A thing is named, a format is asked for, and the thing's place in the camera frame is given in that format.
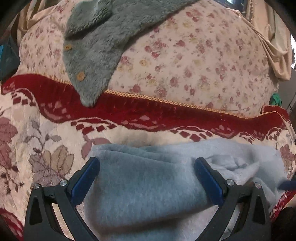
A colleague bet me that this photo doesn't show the beige curtain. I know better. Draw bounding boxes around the beige curtain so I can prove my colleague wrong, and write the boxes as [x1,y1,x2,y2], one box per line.
[17,1,292,81]

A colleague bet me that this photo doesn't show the red floral plush blanket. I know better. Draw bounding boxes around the red floral plush blanket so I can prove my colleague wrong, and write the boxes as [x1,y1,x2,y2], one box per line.
[1,74,295,240]

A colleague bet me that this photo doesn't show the light grey fleece pants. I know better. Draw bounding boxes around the light grey fleece pants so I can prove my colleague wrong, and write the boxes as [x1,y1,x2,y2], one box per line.
[84,138,287,240]

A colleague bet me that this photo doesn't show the floral quilted bedspread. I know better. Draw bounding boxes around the floral quilted bedspread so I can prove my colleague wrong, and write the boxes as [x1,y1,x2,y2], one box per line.
[18,0,280,118]

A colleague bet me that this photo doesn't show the green fabric item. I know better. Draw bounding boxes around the green fabric item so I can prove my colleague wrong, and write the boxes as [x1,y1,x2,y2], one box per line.
[269,93,282,106]

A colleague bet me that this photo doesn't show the blue plastic bag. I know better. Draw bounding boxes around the blue plastic bag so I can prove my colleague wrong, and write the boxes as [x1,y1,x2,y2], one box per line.
[1,42,20,80]

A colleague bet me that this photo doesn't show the green fuzzy buttoned jacket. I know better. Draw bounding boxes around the green fuzzy buttoned jacket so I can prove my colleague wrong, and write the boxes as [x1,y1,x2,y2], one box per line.
[63,1,194,107]

